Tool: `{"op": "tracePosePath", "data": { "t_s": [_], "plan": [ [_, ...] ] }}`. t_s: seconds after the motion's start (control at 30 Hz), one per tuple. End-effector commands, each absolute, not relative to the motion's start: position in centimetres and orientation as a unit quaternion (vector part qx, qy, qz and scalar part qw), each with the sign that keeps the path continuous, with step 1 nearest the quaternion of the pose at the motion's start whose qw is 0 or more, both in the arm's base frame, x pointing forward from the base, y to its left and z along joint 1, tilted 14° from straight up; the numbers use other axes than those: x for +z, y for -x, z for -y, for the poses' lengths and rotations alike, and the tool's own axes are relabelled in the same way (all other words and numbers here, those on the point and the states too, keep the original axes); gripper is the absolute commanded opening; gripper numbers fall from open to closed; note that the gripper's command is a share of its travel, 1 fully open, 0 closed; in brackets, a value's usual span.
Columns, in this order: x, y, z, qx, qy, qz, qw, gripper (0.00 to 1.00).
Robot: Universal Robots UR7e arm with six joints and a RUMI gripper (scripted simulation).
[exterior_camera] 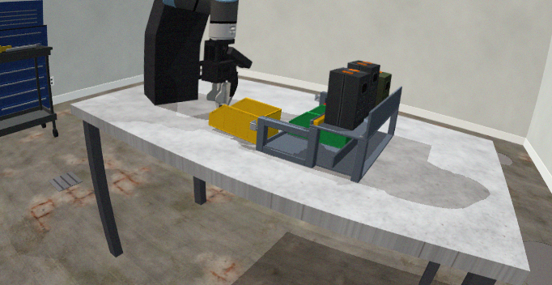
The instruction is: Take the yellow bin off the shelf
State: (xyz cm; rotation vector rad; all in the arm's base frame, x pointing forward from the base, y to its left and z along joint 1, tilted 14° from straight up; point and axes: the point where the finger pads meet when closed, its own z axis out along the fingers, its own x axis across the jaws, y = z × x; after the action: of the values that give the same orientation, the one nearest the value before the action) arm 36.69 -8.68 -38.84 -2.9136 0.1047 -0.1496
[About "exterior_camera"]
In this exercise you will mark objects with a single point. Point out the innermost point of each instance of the green open bin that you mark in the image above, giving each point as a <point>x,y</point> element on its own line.
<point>333,140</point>

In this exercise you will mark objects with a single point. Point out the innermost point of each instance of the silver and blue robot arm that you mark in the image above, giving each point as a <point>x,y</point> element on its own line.
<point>221,11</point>

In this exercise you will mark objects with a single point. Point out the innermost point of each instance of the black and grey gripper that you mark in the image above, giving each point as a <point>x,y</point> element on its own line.
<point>217,68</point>

